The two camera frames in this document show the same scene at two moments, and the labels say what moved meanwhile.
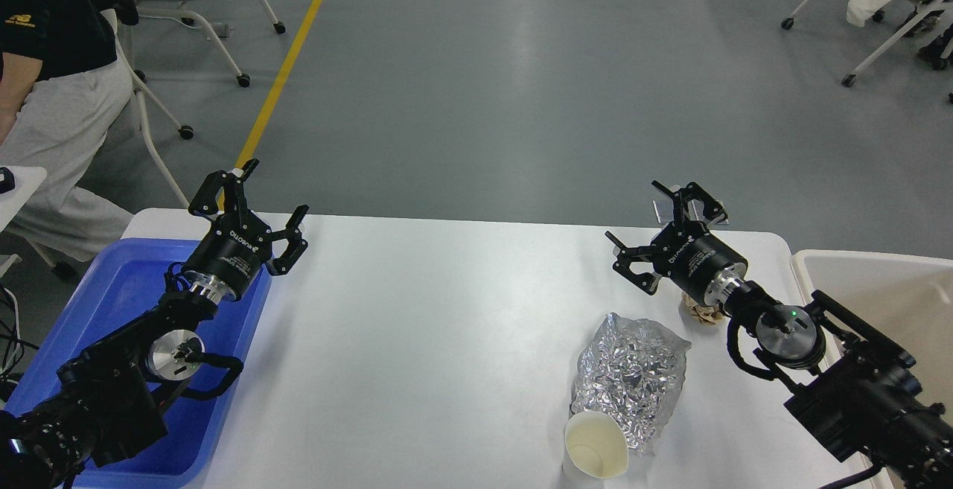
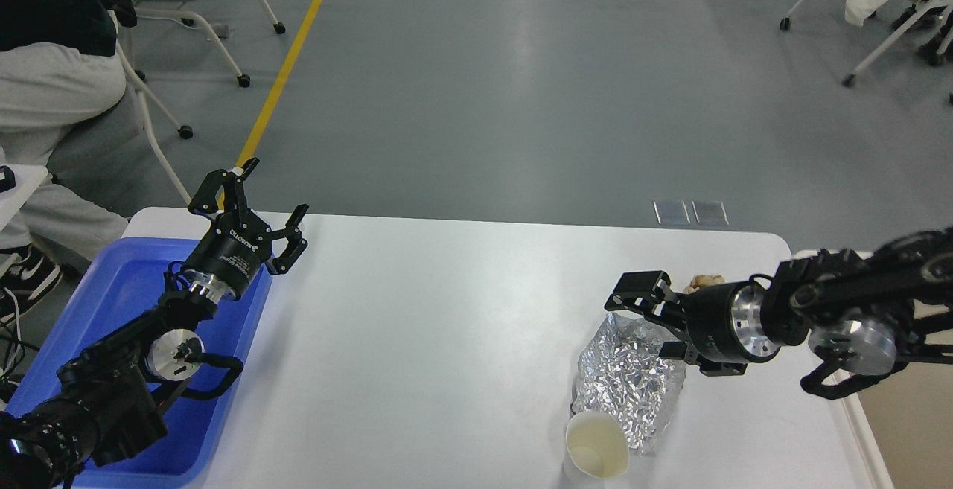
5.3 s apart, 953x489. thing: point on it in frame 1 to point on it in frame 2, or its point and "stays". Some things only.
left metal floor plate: (664, 210) stays
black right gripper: (699, 262) to (720, 326)
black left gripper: (235, 248) stays
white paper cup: (595, 449) stays
